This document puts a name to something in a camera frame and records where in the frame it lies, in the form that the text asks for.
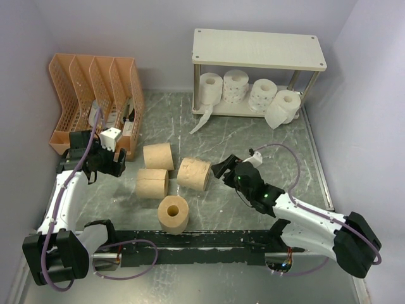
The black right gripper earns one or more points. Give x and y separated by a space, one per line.
219 169

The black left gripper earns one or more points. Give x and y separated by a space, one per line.
112 168

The brown toilet roll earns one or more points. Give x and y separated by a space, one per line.
151 183
173 214
193 173
158 156

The plain white toilet roll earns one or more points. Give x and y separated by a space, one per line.
283 108

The floral toilet roll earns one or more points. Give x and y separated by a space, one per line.
261 95
235 86

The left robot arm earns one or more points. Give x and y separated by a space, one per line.
57 252

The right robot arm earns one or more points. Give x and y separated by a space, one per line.
347 239

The white two-tier shelf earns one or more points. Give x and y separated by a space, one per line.
243 49

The peach plastic file organizer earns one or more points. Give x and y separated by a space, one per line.
113 83

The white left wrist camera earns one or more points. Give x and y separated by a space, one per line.
109 138

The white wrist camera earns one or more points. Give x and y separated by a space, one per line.
256 158
109 138

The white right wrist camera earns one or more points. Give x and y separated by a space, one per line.
256 158

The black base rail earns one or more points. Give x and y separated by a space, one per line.
196 247

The aluminium extrusion rail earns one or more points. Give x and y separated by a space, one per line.
190 253

